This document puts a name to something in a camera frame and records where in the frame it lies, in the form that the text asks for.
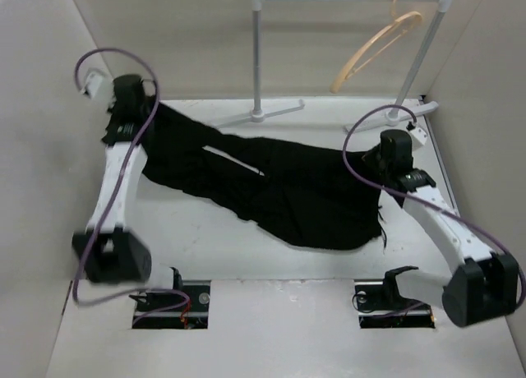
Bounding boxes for aluminium side rail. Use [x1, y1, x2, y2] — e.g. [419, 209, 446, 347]
[81, 96, 141, 279]

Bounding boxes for black trousers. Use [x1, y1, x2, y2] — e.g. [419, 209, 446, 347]
[102, 94, 390, 254]

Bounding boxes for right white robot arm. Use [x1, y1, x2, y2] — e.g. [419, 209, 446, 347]
[363, 129, 525, 328]

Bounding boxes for white metal clothes rack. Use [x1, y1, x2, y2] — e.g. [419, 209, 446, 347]
[211, 0, 459, 135]

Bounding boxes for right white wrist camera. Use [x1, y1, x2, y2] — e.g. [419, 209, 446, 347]
[406, 122, 428, 151]

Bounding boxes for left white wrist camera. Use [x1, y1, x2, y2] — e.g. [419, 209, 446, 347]
[81, 68, 113, 104]

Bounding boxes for beige plastic hanger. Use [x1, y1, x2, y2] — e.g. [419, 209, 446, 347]
[330, 0, 423, 94]

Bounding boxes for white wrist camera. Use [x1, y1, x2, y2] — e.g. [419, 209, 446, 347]
[406, 122, 428, 151]
[81, 68, 113, 104]

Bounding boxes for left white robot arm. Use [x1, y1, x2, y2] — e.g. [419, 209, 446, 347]
[72, 73, 184, 311]

